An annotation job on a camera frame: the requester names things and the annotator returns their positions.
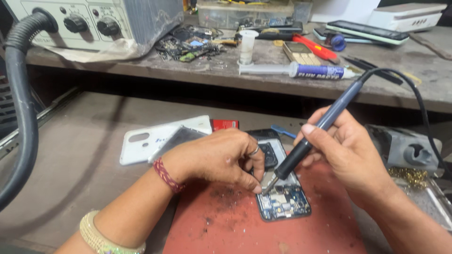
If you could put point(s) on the smartphone with circuit board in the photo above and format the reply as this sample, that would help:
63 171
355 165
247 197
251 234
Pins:
284 203

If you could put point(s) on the gold keypad phone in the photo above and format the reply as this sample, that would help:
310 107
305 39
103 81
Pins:
302 53

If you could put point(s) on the grey phone display panel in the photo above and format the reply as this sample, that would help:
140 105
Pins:
180 138

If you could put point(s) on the small white plastic bottle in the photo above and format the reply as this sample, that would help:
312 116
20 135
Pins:
247 44

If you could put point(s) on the clear plastic parts container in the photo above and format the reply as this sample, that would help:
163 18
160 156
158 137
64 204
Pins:
243 14

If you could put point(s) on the dark smartphone with pale edge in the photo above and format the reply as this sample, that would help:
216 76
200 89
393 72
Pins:
367 31

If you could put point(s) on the small red packet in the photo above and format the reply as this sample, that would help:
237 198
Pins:
224 124

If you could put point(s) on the pile of phone circuit boards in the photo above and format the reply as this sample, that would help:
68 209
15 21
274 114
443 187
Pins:
190 44

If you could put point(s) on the metal rail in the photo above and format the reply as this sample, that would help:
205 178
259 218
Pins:
46 113

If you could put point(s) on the brass wool tip cleaner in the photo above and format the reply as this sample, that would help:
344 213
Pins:
409 176

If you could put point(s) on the beige hot air rework station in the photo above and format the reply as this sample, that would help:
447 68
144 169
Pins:
141 17

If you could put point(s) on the red work mat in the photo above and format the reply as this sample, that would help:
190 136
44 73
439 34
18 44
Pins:
229 225

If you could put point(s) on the white phone back cover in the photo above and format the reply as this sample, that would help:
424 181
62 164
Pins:
141 150

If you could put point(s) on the person's right hand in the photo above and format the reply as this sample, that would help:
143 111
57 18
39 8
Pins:
349 155

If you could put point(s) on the white electronic device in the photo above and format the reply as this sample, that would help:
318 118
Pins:
406 16

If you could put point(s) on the white box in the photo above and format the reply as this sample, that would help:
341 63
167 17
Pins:
342 10

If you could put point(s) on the black tweezers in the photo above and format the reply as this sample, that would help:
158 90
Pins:
370 68

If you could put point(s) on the smartphone with light blue edge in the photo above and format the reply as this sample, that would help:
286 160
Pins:
319 34

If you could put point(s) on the gold bangle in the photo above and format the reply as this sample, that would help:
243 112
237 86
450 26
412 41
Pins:
95 238

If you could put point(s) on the metal tray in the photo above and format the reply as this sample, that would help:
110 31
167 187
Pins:
436 204

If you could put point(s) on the grey black soldering iron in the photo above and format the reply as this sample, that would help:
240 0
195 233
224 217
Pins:
332 114

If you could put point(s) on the black phone with bare board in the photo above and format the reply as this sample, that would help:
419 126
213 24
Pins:
272 30

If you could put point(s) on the blue plastic pry tool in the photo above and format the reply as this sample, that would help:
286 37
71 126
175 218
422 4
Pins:
282 131

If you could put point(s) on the grey soldering iron stand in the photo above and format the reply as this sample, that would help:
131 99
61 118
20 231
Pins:
399 146

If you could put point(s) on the brown wooden stick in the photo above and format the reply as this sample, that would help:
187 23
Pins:
430 46

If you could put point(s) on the clear plastic sheet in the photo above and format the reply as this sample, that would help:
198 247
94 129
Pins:
91 53

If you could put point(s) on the red woven wrist thread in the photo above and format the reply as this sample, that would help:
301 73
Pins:
166 175

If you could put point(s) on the person's left hand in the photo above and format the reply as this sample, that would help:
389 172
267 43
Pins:
212 155

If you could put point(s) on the flux paste syringe blue label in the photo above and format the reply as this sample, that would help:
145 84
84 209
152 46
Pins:
310 71

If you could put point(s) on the yellow rubber band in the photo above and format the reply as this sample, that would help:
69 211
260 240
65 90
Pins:
414 78

